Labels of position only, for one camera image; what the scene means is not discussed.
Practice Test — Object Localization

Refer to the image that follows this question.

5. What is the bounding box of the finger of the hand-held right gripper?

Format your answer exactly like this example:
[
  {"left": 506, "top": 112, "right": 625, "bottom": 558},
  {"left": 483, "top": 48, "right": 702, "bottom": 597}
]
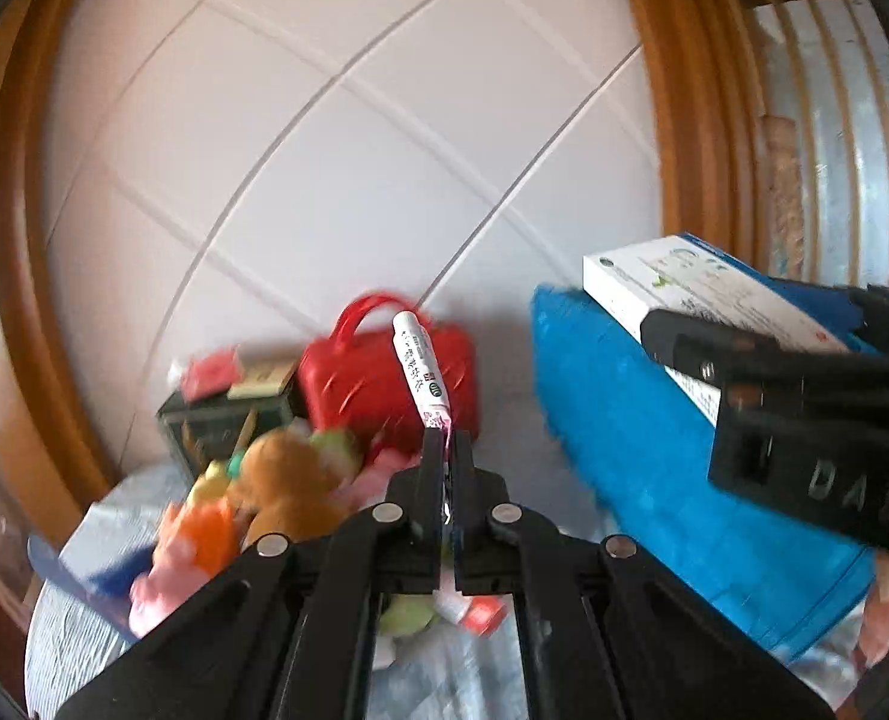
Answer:
[
  {"left": 639, "top": 306, "right": 785, "bottom": 400},
  {"left": 770, "top": 276, "right": 889, "bottom": 355}
]

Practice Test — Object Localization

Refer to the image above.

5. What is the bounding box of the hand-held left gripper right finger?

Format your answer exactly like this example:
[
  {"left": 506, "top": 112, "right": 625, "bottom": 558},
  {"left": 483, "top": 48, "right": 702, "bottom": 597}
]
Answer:
[{"left": 446, "top": 433, "right": 836, "bottom": 720}]

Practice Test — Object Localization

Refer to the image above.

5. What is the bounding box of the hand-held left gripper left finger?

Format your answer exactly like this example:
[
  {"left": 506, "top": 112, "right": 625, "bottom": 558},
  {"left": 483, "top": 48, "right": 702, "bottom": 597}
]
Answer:
[{"left": 54, "top": 429, "right": 447, "bottom": 720}]

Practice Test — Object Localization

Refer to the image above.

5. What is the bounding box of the white blue medicine box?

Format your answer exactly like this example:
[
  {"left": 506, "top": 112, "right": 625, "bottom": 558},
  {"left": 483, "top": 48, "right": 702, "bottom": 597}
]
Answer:
[{"left": 583, "top": 234, "right": 860, "bottom": 422}]

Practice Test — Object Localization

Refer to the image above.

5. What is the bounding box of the blue plastic basket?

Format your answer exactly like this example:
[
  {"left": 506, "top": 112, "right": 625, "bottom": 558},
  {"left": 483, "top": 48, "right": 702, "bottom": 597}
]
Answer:
[{"left": 528, "top": 270, "right": 879, "bottom": 662}]

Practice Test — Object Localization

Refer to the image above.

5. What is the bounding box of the white marker pen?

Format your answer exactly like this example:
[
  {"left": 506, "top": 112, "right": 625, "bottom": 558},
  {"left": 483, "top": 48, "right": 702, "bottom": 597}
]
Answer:
[{"left": 390, "top": 310, "right": 454, "bottom": 437}]

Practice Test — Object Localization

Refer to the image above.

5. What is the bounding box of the person's right hand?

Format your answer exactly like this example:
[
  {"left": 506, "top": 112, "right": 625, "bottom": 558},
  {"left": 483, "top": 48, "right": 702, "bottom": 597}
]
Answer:
[{"left": 857, "top": 556, "right": 889, "bottom": 668}]

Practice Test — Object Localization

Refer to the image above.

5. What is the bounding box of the pink white plush toy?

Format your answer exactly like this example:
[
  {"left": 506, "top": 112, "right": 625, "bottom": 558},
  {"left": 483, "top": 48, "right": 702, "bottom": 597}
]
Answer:
[{"left": 337, "top": 448, "right": 424, "bottom": 505}]

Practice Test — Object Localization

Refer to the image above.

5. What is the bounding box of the red capped tube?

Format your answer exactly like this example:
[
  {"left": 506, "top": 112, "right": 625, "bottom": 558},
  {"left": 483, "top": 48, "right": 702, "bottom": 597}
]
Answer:
[{"left": 433, "top": 589, "right": 510, "bottom": 636}]

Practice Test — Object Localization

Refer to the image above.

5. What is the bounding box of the green plush toy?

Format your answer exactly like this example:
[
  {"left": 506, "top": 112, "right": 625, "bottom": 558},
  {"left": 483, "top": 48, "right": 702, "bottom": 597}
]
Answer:
[{"left": 379, "top": 595, "right": 439, "bottom": 636}]

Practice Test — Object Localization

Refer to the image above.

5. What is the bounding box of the brown teddy bear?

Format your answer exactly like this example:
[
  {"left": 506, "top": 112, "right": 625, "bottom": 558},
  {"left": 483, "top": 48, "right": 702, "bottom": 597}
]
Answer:
[{"left": 226, "top": 431, "right": 354, "bottom": 542}]

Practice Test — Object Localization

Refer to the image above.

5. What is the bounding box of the red toy handbag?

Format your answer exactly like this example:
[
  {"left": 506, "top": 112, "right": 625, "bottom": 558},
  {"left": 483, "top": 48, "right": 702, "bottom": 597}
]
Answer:
[{"left": 296, "top": 294, "right": 481, "bottom": 452}]

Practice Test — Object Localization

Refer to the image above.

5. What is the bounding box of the window grille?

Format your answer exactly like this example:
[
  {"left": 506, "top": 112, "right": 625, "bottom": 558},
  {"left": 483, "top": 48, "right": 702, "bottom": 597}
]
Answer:
[{"left": 729, "top": 0, "right": 889, "bottom": 290}]

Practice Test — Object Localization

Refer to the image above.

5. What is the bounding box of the orange plush toy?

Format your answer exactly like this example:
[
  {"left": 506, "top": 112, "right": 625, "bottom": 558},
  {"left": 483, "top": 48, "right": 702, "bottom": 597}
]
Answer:
[{"left": 160, "top": 495, "right": 241, "bottom": 580}]

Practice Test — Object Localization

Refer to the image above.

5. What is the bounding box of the dark green box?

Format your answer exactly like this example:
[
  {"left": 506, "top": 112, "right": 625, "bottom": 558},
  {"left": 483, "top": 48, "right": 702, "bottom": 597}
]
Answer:
[{"left": 157, "top": 390, "right": 304, "bottom": 490}]

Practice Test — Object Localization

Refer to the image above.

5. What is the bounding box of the small red box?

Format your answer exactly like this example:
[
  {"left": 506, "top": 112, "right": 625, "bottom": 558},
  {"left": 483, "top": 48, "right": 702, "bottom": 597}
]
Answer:
[{"left": 180, "top": 349, "right": 244, "bottom": 400}]

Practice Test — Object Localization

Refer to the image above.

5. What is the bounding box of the blue plastic strip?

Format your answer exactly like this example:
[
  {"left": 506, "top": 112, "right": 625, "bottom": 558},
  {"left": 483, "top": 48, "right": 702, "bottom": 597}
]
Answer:
[{"left": 28, "top": 536, "right": 143, "bottom": 644}]

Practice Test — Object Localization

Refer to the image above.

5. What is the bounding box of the striped tablecloth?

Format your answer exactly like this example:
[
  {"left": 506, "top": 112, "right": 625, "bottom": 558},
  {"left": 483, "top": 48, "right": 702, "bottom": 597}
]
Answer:
[{"left": 24, "top": 465, "right": 190, "bottom": 720}]

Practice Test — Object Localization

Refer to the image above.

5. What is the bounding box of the wooden door frame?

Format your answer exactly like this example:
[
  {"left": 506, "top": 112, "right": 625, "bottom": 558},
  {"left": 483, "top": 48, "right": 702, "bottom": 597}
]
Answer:
[{"left": 607, "top": 0, "right": 770, "bottom": 271}]

